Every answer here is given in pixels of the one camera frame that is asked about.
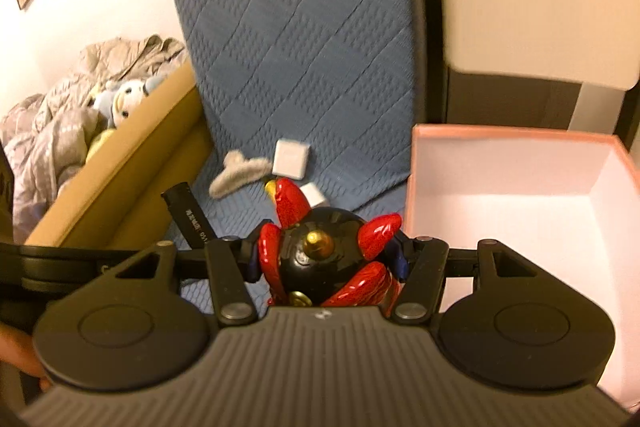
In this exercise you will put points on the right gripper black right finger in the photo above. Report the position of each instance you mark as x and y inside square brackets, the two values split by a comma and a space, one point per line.
[419, 299]

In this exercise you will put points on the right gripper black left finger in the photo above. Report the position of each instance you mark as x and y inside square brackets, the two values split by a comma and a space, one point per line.
[229, 261]

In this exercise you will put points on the red black robot toy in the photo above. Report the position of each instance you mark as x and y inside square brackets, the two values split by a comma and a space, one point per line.
[328, 257]

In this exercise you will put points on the white plug charger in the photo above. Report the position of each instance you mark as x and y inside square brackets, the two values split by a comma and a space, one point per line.
[313, 195]

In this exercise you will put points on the fluffy white hair claw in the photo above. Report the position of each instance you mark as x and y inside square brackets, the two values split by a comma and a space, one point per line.
[238, 171]

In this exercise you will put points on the person's left hand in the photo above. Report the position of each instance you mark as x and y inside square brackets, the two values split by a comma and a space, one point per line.
[17, 349]

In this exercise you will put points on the white square charger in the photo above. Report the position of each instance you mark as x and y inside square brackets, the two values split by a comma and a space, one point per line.
[290, 159]

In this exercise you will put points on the pink cardboard box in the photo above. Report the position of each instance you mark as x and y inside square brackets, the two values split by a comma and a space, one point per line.
[568, 201]

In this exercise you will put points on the grey crumpled jacket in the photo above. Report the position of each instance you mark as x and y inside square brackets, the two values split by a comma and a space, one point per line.
[48, 137]

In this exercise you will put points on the blue white plush toy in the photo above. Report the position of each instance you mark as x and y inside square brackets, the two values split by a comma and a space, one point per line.
[118, 99]

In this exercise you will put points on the blue quilted sofa cover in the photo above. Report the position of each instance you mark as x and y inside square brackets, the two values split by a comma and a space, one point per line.
[336, 75]

